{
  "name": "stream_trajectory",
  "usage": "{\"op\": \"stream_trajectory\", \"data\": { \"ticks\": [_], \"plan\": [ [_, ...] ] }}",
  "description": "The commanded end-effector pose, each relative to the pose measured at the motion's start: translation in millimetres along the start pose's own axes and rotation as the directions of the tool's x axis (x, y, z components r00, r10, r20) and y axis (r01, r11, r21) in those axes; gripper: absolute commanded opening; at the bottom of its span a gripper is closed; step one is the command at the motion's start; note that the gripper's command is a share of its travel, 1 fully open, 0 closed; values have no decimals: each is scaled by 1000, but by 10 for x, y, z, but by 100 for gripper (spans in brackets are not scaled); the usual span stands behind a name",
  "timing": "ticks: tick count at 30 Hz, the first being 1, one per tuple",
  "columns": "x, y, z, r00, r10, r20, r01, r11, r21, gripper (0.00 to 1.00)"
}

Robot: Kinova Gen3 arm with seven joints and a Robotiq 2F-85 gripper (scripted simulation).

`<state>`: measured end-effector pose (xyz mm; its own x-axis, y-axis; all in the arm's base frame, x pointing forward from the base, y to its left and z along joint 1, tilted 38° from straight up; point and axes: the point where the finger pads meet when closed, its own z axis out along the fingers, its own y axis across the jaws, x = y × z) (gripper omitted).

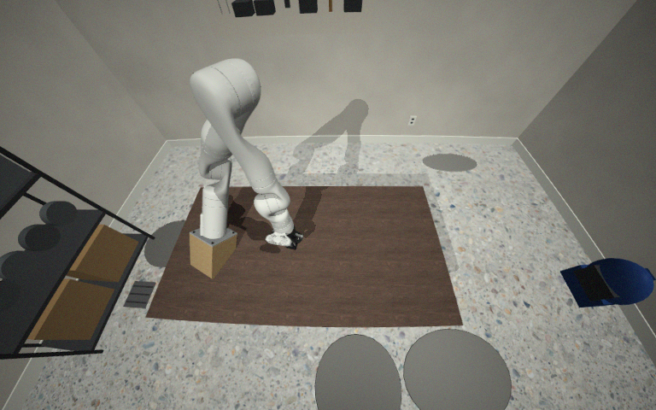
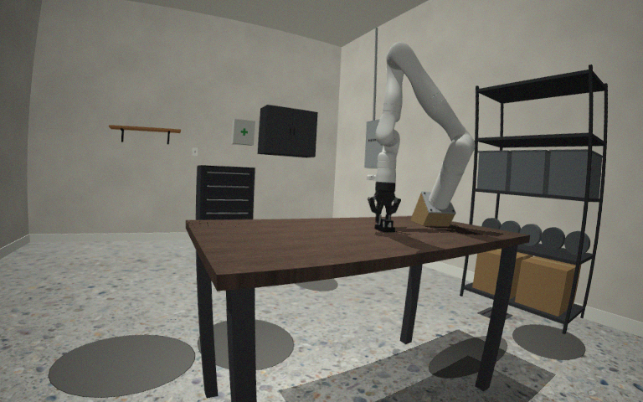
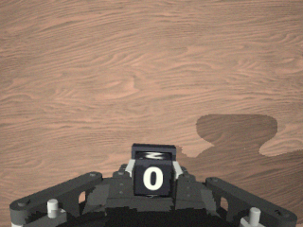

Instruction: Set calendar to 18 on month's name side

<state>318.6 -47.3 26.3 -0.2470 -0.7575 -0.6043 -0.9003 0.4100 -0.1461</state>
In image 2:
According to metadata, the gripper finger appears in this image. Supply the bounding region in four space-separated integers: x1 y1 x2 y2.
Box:
368 196 386 225
385 197 401 220

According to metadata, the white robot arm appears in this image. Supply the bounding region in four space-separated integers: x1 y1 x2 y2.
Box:
367 42 475 209

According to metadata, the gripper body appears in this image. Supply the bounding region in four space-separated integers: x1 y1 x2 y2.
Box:
374 182 396 206

